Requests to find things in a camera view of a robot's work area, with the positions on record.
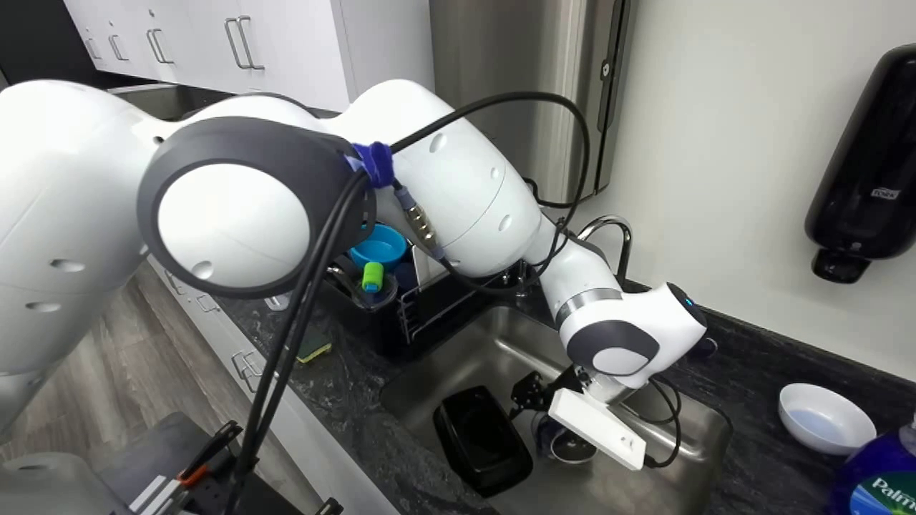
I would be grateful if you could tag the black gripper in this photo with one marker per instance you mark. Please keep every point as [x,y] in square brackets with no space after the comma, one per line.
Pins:
[533,393]

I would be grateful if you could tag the blue steel mug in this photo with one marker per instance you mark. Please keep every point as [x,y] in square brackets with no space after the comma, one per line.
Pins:
[563,445]

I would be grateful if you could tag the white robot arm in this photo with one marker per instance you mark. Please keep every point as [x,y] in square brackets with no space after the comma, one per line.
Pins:
[236,194]

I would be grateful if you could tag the chrome sink faucet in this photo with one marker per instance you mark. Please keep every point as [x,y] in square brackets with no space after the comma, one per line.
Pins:
[611,239]

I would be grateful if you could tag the stainless steel sink basin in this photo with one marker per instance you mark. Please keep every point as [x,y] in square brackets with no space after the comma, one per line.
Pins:
[495,350]

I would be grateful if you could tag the blue plastic cup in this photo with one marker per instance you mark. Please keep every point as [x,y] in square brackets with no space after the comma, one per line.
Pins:
[384,243]

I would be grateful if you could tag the black plastic food container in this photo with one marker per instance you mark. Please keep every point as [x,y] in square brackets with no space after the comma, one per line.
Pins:
[478,442]

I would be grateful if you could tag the black dish drying rack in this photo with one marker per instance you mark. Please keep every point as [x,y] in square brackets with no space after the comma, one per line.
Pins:
[401,322]

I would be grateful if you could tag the green yellow sponge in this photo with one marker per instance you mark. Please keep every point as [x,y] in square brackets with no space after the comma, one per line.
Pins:
[312,353]

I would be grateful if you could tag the white ceramic bowl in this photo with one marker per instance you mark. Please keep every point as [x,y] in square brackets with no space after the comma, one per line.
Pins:
[823,418]

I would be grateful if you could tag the steel paper towel dispenser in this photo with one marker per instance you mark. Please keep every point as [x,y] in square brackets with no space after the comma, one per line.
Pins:
[567,47]

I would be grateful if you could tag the blue dish soap bottle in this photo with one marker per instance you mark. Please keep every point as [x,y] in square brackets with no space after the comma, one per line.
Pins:
[879,478]

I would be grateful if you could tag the white upper cabinets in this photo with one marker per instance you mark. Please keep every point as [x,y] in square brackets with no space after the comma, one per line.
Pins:
[321,51]

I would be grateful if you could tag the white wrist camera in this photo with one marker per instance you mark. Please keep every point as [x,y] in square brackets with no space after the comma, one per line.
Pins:
[598,426]

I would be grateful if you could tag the black wall soap dispenser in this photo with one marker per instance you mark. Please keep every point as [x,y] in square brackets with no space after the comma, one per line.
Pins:
[866,204]

